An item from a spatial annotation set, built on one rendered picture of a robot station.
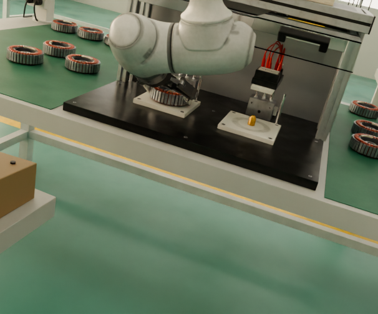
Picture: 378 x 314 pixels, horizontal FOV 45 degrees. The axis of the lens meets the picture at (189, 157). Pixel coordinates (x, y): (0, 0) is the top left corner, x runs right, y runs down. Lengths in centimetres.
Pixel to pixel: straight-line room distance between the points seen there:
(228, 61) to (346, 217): 41
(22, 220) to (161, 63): 41
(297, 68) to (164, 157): 58
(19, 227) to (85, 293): 102
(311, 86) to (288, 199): 53
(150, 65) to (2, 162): 35
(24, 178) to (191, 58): 39
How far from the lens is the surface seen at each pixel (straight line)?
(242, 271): 201
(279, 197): 102
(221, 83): 150
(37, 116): 118
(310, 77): 145
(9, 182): 73
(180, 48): 91
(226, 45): 90
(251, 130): 120
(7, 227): 73
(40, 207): 78
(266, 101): 135
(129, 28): 90
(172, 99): 123
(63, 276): 180
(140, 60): 92
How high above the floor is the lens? 116
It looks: 24 degrees down
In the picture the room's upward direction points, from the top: 13 degrees clockwise
